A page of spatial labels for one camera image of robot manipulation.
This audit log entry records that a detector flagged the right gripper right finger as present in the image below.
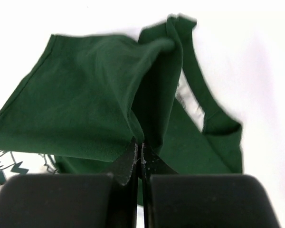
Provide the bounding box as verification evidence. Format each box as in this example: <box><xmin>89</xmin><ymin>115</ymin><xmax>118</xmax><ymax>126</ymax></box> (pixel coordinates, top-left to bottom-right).
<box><xmin>141</xmin><ymin>144</ymin><xmax>279</xmax><ymax>228</ymax></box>

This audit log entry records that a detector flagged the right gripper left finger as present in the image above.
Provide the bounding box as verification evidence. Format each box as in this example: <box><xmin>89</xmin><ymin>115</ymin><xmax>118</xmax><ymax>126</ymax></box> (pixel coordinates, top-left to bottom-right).
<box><xmin>0</xmin><ymin>140</ymin><xmax>138</xmax><ymax>228</ymax></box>

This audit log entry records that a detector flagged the white green raglan t-shirt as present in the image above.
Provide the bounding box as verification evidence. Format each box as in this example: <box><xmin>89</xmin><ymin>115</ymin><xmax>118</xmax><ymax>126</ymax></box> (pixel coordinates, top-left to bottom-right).
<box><xmin>0</xmin><ymin>16</ymin><xmax>243</xmax><ymax>187</ymax></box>

